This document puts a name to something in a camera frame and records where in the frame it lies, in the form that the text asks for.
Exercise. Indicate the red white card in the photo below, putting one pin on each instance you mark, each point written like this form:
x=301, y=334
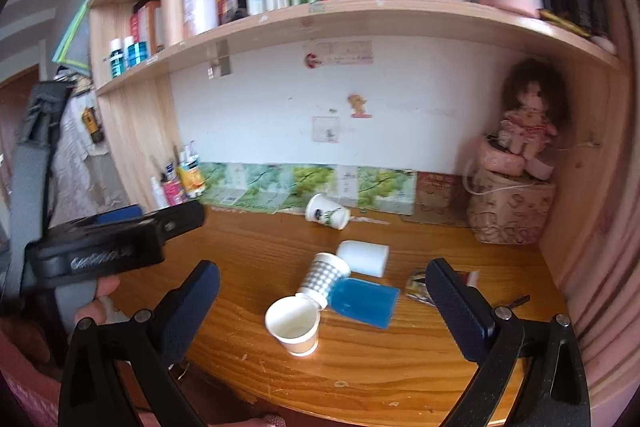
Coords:
x=470, y=278

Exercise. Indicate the brown printed box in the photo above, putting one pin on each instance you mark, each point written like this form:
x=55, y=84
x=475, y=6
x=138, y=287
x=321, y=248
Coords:
x=439, y=194

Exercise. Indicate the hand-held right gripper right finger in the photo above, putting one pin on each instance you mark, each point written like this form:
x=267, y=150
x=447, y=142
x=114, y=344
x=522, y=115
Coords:
x=450, y=307

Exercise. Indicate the red round wall sticker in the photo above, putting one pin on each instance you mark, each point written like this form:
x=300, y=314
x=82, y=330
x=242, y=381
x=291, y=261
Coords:
x=312, y=60

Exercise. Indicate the teal white bottle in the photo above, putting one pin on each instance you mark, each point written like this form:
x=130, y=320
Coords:
x=116, y=59
x=134, y=52

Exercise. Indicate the black pen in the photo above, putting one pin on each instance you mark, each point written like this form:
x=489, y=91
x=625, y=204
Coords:
x=512, y=301

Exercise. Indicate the green printed paper strip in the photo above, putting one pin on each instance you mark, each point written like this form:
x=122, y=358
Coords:
x=310, y=179

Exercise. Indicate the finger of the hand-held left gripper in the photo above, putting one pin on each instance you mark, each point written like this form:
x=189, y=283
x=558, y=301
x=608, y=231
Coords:
x=120, y=214
x=181, y=218

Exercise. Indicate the beige patterned storage box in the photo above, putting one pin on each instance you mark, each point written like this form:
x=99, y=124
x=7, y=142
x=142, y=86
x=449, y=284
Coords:
x=510, y=212

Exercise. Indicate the pale paper wall strip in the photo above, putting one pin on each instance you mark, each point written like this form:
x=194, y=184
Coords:
x=350, y=52

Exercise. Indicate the cartoon figure wall sticker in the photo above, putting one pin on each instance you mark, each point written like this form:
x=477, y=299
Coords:
x=359, y=106

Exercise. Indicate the pink cushioned box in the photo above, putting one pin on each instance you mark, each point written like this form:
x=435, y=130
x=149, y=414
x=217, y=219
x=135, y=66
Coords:
x=500, y=159

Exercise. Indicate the pink jar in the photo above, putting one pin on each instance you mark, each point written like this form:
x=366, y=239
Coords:
x=173, y=193

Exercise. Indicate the square pale wall sticker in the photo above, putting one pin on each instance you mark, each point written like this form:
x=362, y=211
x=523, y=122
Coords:
x=326, y=129

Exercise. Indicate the green framed board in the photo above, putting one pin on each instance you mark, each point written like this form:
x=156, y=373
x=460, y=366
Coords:
x=75, y=32

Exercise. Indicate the plain white paper cup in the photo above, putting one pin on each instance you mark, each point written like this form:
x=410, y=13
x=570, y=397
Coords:
x=294, y=328

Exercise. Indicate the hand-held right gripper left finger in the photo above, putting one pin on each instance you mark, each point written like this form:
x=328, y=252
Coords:
x=194, y=303

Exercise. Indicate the person's left hand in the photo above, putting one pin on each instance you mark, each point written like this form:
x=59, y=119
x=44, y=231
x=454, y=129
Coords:
x=97, y=302

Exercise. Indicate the white plastic cup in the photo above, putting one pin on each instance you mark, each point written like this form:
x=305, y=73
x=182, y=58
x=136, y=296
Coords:
x=364, y=258

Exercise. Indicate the person's left forearm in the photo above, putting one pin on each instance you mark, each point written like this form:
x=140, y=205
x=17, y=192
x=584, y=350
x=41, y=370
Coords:
x=22, y=387

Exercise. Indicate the small white bottle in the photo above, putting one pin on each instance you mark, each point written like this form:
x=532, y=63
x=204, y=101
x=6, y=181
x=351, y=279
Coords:
x=158, y=194

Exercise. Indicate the blue plastic cup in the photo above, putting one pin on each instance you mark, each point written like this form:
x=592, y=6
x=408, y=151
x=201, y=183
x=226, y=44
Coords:
x=365, y=303

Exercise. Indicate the curly haired rag doll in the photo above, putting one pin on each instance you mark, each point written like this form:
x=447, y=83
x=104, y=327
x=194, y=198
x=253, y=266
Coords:
x=531, y=117

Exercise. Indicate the wooden bookshelf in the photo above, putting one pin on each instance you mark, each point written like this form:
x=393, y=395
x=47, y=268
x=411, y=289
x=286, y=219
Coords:
x=400, y=14

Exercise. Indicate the silver foil wrapper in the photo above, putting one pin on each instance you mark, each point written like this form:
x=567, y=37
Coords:
x=417, y=288

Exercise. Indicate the white printed paper cup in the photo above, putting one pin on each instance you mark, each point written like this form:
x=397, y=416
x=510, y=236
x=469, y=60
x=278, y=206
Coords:
x=325, y=211

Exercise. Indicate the white dotted paper cup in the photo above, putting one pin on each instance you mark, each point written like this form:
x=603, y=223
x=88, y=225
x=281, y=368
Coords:
x=326, y=278

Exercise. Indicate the white hanging cloth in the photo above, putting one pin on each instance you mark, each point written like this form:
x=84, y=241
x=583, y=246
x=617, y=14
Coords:
x=80, y=177

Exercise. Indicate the yellow bottle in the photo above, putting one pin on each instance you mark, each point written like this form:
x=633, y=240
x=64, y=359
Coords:
x=192, y=179

